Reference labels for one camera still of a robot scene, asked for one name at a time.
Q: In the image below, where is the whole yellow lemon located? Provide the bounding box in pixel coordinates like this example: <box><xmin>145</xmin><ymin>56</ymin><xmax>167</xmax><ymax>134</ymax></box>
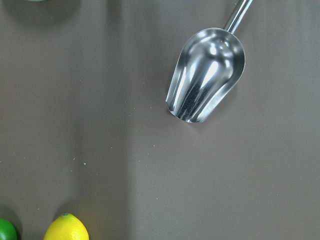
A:
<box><xmin>43</xmin><ymin>213</ymin><xmax>90</xmax><ymax>240</ymax></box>

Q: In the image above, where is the green lime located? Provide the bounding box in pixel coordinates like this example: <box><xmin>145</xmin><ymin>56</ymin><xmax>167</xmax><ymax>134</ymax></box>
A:
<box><xmin>0</xmin><ymin>218</ymin><xmax>18</xmax><ymax>240</ymax></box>

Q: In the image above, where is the steel ice scoop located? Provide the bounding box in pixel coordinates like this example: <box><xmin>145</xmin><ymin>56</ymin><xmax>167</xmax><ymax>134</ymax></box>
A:
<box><xmin>165</xmin><ymin>0</ymin><xmax>252</xmax><ymax>123</ymax></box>

